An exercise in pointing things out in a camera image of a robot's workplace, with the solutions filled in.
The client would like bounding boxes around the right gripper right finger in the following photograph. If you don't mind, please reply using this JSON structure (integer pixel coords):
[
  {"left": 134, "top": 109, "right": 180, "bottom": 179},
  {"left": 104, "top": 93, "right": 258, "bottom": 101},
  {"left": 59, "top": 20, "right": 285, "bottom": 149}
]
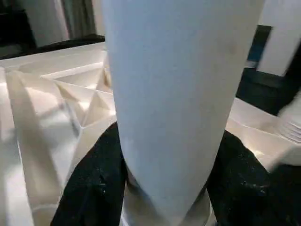
[{"left": 206, "top": 130, "right": 301, "bottom": 226}]

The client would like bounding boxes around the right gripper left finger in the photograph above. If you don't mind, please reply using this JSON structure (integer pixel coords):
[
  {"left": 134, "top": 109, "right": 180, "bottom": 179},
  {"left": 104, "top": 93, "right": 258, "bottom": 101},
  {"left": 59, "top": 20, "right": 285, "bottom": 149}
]
[{"left": 49, "top": 121, "right": 128, "bottom": 226}]

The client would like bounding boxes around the white plastic table top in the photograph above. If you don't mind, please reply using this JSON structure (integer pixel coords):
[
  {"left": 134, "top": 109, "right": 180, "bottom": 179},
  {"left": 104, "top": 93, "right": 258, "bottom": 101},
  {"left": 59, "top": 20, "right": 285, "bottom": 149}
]
[{"left": 0, "top": 41, "right": 301, "bottom": 226}]

